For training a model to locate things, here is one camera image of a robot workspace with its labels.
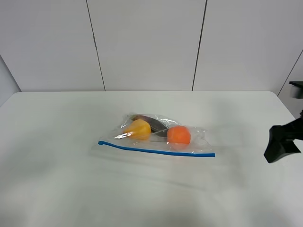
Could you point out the orange fruit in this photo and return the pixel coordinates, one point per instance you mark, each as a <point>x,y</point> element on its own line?
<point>179,134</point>

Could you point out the yellow fruit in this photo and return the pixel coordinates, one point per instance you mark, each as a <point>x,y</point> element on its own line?
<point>138,130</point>

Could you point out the clear zip bag blue strip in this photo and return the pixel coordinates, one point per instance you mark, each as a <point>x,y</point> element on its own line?
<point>198,146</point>

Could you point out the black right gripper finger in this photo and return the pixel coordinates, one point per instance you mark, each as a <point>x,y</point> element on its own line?
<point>281,140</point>

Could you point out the dark purple eggplant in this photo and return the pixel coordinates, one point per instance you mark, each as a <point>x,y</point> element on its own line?
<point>157,127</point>

